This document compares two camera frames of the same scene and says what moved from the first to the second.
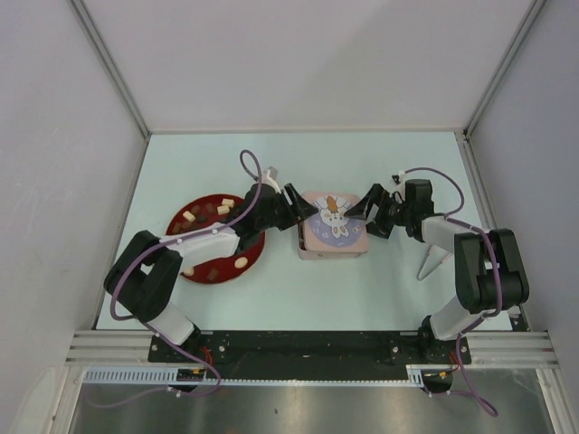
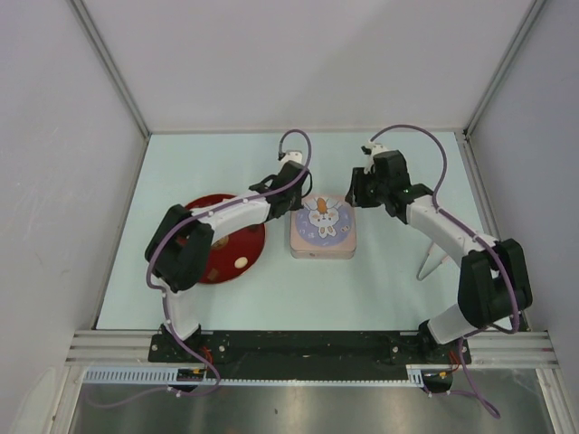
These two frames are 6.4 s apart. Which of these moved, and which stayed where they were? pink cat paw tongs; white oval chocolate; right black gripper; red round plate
Moved: right black gripper
Stayed: red round plate; pink cat paw tongs; white oval chocolate
